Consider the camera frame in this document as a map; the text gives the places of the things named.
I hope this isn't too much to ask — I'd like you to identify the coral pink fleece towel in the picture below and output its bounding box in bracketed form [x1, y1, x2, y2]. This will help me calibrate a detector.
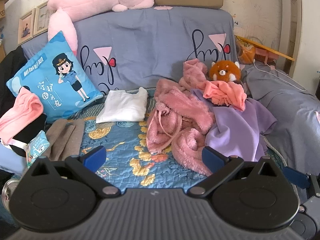
[196, 81, 247, 111]

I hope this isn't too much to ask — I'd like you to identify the blue floral quilt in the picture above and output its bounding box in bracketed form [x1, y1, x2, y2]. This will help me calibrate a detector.
[44, 87, 286, 193]

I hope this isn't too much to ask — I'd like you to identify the brown folded knit garment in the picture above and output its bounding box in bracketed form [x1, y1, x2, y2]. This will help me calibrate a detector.
[42, 119, 85, 161]

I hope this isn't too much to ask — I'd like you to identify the purple sweatshirt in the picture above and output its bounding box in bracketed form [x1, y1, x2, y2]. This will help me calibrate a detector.
[191, 89, 277, 161]

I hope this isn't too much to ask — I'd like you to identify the pink fuzzy zip jacket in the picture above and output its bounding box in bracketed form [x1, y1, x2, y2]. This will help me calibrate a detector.
[146, 59, 215, 176]

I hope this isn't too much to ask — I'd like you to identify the white folded shirt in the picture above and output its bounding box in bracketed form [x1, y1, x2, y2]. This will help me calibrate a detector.
[96, 87, 148, 124]

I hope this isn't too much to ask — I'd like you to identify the grey blanket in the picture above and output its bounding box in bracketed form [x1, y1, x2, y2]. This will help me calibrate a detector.
[241, 62, 319, 173]

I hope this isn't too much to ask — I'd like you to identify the round metal tin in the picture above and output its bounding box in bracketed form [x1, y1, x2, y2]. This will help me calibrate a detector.
[1, 179, 20, 212]

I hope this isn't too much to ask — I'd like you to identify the light pink folded garment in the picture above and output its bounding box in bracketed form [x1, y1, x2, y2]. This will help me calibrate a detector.
[1, 87, 43, 145]

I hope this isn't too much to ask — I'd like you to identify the red panda plush toy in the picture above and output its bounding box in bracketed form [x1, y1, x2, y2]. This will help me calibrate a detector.
[208, 60, 241, 82]

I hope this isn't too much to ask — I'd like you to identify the blue cartoon police pillow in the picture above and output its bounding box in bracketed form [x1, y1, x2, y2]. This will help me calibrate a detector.
[7, 31, 103, 123]

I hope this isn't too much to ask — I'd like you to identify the orange plastic bag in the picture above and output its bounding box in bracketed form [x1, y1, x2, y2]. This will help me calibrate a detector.
[235, 38, 255, 64]

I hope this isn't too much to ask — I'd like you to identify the grey-blue printed bed sheet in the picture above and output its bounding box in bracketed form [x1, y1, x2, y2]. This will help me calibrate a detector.
[22, 7, 236, 96]

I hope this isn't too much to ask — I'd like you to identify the yellow wooden stick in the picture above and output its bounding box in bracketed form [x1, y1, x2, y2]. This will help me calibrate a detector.
[235, 35, 295, 62]

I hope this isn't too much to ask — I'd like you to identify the black garment pile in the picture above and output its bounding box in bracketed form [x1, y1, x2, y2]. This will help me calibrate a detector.
[0, 45, 28, 118]

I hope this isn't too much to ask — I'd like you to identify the small framed picture left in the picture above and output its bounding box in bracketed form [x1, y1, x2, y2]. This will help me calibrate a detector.
[17, 8, 36, 45]

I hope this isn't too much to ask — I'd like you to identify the small framed picture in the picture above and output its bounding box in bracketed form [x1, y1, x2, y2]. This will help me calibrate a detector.
[17, 8, 36, 45]
[33, 1, 52, 36]

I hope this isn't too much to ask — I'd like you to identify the small framed picture right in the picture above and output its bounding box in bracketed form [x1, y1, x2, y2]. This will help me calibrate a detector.
[33, 1, 52, 36]

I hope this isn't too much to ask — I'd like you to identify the large pink plush toy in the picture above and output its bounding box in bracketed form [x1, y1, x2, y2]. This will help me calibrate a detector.
[47, 0, 154, 54]

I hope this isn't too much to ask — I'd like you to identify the white charging cable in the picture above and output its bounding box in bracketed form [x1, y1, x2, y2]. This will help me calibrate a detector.
[253, 59, 308, 92]

